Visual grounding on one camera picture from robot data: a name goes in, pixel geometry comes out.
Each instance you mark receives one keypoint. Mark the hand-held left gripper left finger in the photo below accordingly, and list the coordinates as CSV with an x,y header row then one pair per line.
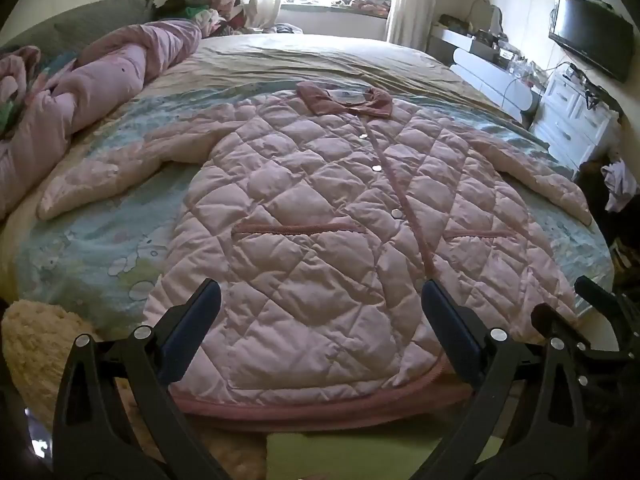
x,y
192,327

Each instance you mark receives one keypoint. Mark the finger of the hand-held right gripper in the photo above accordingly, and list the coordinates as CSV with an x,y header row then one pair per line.
x,y
555,322
597,297

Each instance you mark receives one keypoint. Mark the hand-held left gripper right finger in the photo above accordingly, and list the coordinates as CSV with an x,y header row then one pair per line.
x,y
450,332

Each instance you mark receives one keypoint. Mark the pink quilted coat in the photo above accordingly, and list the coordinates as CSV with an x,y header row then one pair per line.
x,y
320,240

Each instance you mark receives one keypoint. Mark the pile of colourful clothes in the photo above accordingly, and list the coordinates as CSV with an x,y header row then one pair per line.
x,y
210,7

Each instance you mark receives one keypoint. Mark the clothes on windowsill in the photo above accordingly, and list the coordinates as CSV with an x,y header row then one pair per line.
x,y
360,0

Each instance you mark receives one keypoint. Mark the white crumpled cloth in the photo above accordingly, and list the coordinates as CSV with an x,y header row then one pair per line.
x,y
620,185

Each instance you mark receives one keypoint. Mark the cartoon printed bedsheet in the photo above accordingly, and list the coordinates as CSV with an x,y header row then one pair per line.
x,y
100,240

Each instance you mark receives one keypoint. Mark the green mat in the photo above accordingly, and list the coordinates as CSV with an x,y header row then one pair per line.
x,y
320,457

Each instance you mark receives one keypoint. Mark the white drawer cabinet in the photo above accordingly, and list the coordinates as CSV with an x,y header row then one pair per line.
x,y
570,115

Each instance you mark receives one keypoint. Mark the white desk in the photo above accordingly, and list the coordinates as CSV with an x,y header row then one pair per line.
x,y
490,72

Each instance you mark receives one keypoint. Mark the pink duvet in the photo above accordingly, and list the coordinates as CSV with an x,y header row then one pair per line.
x,y
90,90

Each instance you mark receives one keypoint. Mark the black television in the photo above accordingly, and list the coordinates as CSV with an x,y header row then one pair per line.
x,y
590,35

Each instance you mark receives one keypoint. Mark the beige bedsheet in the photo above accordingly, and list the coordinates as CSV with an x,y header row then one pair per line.
x,y
320,57

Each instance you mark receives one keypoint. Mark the pink green printed cloth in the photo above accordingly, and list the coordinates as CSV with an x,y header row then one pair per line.
x,y
15,85

